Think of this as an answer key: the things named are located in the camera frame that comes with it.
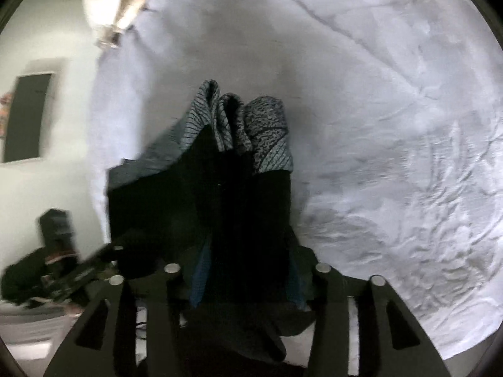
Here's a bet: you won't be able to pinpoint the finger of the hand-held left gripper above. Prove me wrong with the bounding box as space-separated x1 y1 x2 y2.
41 243 125 304

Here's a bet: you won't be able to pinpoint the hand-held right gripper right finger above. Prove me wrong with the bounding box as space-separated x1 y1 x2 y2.
289 247 452 377

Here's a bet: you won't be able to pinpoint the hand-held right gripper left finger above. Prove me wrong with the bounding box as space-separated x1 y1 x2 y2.
43 243 211 377

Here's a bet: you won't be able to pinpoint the dark pants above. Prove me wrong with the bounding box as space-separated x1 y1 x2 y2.
106 79 319 364

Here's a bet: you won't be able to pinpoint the white bed sheet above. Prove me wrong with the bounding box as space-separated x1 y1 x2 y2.
88 0 503 366

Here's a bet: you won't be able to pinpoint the cream patterned blanket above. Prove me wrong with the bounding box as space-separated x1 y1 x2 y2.
82 0 166 50

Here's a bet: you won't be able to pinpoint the dark wall panel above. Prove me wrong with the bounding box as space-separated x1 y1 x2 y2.
3 72 56 164

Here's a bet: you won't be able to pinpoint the colourful wall poster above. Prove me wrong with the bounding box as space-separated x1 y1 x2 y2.
0 92 15 139

